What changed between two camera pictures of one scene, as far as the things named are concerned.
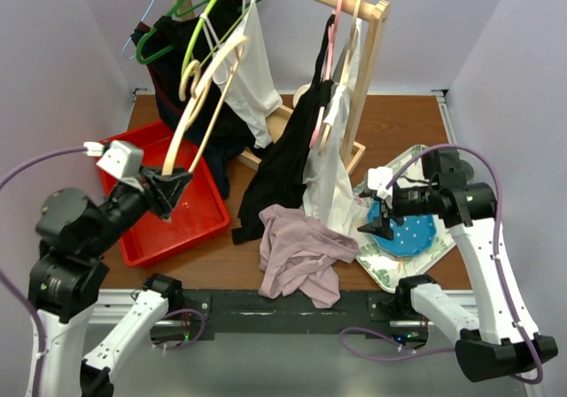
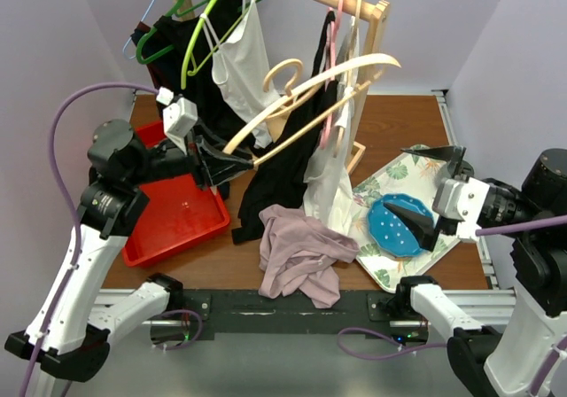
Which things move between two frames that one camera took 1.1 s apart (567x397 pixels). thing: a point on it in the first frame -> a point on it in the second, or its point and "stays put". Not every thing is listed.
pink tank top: x=298 y=252 stays put
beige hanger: x=330 y=120 -> x=346 y=116
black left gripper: x=162 y=192 -> x=206 y=164
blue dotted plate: x=415 y=237 stays put
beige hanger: x=198 y=79 -> x=290 y=97
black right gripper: x=390 y=208 -> x=424 y=228
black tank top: x=276 y=178 stays put
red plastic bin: x=201 y=210 stays put
